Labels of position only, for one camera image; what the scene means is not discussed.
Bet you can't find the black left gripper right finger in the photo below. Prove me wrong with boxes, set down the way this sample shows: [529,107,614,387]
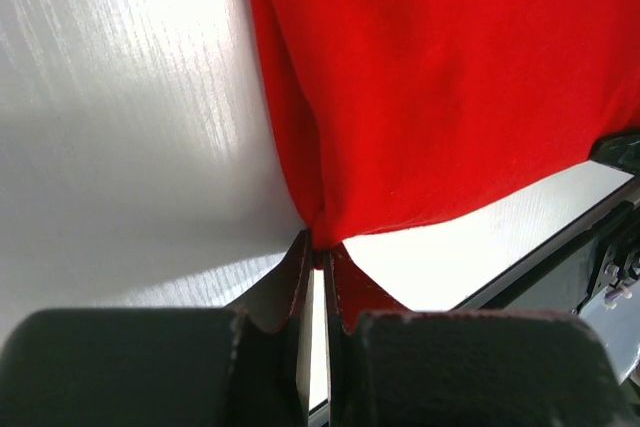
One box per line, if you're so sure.
[322,247,635,426]

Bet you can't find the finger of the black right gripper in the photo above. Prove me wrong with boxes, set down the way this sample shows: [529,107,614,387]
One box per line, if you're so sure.
[589,130,640,172]

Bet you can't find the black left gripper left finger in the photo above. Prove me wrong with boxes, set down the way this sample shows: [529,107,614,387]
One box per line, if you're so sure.
[1,231,313,426]

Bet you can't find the red t shirt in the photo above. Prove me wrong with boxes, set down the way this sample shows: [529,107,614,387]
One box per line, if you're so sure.
[242,0,640,251]

